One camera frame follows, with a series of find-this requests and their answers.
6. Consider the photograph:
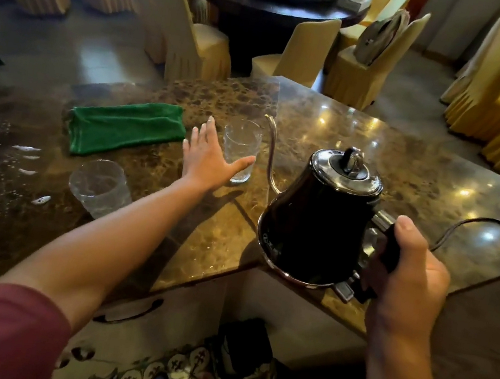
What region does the wide clear drinking glass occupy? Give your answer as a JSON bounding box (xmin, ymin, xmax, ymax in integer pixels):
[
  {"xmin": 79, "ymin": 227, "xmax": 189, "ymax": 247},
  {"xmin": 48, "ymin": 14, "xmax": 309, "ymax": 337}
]
[{"xmin": 63, "ymin": 154, "xmax": 138, "ymax": 226}]

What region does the grey bag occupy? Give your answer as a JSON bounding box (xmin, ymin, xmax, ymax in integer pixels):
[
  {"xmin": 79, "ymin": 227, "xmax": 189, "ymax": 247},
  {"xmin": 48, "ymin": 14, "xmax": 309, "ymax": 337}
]
[{"xmin": 351, "ymin": 2, "xmax": 412, "ymax": 72}]

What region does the round dark dining table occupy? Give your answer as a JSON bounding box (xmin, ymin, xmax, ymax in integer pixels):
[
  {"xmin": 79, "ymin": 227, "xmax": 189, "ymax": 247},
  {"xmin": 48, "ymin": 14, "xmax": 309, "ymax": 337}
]
[{"xmin": 171, "ymin": 0, "xmax": 371, "ymax": 92}]

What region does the tall clear drinking glass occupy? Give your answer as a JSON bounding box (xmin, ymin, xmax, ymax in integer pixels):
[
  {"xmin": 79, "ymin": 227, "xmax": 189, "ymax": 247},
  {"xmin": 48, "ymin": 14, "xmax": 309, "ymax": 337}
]
[{"xmin": 215, "ymin": 116, "xmax": 266, "ymax": 187}]

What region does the person's left forearm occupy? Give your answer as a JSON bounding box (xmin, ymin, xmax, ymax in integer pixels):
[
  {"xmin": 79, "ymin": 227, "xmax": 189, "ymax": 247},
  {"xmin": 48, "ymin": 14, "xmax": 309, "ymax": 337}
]
[{"xmin": 0, "ymin": 149, "xmax": 218, "ymax": 352}]

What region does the person's right hand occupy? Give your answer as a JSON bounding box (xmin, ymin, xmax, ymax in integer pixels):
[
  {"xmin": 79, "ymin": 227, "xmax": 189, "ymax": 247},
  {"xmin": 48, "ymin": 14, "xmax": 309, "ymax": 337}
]
[{"xmin": 352, "ymin": 210, "xmax": 461, "ymax": 349}]

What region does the green folded towel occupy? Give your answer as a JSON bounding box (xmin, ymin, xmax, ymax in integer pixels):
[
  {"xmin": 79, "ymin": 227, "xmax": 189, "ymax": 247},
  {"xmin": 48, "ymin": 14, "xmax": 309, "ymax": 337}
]
[{"xmin": 62, "ymin": 87, "xmax": 192, "ymax": 174}]

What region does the black power cable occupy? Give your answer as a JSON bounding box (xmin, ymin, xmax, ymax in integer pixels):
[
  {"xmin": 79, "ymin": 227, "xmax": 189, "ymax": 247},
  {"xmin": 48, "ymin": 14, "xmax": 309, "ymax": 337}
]
[{"xmin": 429, "ymin": 208, "xmax": 500, "ymax": 264}]

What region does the person's left hand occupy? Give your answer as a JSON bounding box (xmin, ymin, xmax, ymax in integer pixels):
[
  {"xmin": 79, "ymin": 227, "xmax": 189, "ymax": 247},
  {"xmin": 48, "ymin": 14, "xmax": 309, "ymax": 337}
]
[{"xmin": 175, "ymin": 113, "xmax": 262, "ymax": 201}]

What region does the black gooseneck kettle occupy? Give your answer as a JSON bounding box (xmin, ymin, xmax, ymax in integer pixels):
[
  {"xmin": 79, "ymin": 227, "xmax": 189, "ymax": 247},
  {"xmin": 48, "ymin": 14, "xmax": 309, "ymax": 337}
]
[{"xmin": 235, "ymin": 114, "xmax": 421, "ymax": 312}]

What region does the black shoe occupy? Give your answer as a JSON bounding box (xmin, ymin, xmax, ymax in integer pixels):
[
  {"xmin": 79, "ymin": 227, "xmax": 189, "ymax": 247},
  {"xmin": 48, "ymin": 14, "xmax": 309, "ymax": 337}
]
[{"xmin": 210, "ymin": 312, "xmax": 281, "ymax": 379}]

